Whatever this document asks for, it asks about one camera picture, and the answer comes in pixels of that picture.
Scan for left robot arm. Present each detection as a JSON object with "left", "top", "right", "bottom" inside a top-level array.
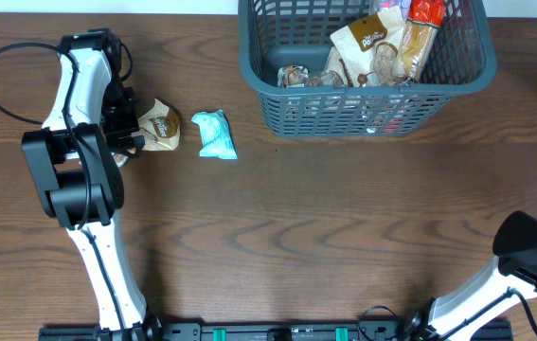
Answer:
[{"left": 22, "top": 28, "right": 162, "bottom": 340}]

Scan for teal snack packet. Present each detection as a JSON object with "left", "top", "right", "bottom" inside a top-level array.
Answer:
[{"left": 191, "top": 110, "right": 238, "bottom": 160}]

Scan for beige snack pouch with barcode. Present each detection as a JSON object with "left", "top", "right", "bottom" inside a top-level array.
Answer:
[{"left": 277, "top": 47, "right": 359, "bottom": 88}]

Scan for black mounting rail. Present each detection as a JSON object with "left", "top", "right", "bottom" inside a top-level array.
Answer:
[{"left": 38, "top": 319, "right": 514, "bottom": 341}]

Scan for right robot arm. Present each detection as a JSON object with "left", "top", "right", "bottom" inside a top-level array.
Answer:
[{"left": 395, "top": 210, "right": 537, "bottom": 341}]

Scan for tissue pocket pack bundle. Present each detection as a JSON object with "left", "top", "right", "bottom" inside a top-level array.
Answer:
[{"left": 371, "top": 0, "right": 412, "bottom": 17}]

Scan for grey plastic lattice basket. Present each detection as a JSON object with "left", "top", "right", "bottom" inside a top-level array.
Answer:
[{"left": 239, "top": 0, "right": 497, "bottom": 138}]

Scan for orange pasta package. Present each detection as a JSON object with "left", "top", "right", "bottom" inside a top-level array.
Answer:
[{"left": 392, "top": 0, "right": 446, "bottom": 83}]

